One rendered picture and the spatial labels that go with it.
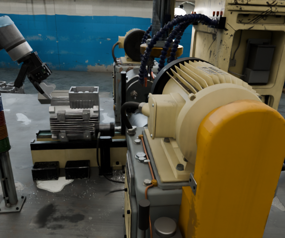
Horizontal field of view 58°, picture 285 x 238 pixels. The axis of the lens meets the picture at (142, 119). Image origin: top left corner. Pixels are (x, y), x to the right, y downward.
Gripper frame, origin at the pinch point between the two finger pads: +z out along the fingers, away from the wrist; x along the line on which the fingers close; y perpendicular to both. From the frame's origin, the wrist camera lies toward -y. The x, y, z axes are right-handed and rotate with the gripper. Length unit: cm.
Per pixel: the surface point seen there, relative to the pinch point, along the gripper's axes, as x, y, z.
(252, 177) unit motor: -86, 48, 11
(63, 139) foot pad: -15.6, 0.1, 15.0
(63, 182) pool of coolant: -24.1, -7.5, 28.6
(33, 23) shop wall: 586, -128, -80
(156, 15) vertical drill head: -9, 58, -9
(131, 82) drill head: 15.2, 35.1, 16.4
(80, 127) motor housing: -14.7, 8.8, 14.2
